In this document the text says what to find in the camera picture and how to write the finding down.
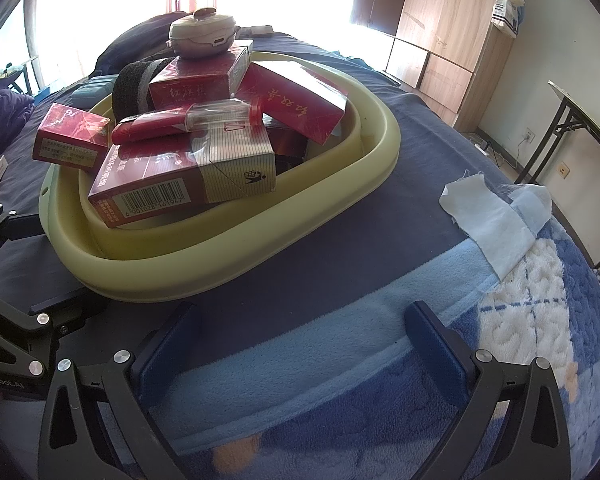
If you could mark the dark purple jacket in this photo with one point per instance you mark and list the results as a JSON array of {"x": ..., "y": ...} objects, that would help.
[{"x": 2, "y": 110}]

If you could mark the blue grey case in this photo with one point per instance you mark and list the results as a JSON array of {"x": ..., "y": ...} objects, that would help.
[{"x": 92, "y": 91}]

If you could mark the clear plastic tube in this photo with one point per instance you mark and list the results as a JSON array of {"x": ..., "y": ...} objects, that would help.
[{"x": 220, "y": 112}]

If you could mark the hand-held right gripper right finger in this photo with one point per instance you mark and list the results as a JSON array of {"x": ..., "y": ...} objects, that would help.
[{"x": 437, "y": 355}]

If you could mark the white power strip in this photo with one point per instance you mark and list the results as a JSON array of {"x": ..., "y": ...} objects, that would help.
[{"x": 482, "y": 146}]

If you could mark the black fabric band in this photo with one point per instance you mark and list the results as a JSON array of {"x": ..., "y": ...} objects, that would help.
[{"x": 130, "y": 90}]

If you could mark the white cloth piece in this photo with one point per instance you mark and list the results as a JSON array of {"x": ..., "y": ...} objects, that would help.
[{"x": 485, "y": 215}]

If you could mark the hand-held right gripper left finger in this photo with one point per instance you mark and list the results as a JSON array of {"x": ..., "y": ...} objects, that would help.
[{"x": 165, "y": 355}]

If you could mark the wooden wardrobe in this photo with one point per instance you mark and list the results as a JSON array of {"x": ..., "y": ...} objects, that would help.
[{"x": 445, "y": 25}]

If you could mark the red box gold print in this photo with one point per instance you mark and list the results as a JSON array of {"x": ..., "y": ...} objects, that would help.
[{"x": 290, "y": 105}]

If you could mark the small red pack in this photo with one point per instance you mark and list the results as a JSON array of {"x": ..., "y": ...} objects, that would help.
[{"x": 70, "y": 135}]

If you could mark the white plastic bag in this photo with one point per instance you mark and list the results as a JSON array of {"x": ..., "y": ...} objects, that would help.
[{"x": 507, "y": 10}]

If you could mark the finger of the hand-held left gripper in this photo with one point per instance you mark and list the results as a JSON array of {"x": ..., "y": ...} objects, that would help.
[
  {"x": 17, "y": 225},
  {"x": 55, "y": 305}
]

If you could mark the long red carton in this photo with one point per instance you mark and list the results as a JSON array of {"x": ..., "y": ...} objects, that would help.
[{"x": 180, "y": 175}]

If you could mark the yellow plastic basin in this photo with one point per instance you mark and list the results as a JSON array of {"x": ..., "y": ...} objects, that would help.
[{"x": 230, "y": 255}]

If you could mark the blue checked blanket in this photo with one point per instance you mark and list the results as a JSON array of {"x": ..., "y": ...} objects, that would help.
[{"x": 330, "y": 320}]

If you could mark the black-legged folding table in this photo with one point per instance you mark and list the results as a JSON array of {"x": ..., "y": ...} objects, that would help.
[{"x": 580, "y": 115}]

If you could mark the round beige case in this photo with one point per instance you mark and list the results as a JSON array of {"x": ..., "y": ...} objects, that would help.
[{"x": 202, "y": 35}]

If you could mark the wall socket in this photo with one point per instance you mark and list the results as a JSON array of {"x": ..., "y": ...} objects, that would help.
[
  {"x": 530, "y": 136},
  {"x": 563, "y": 170}
]

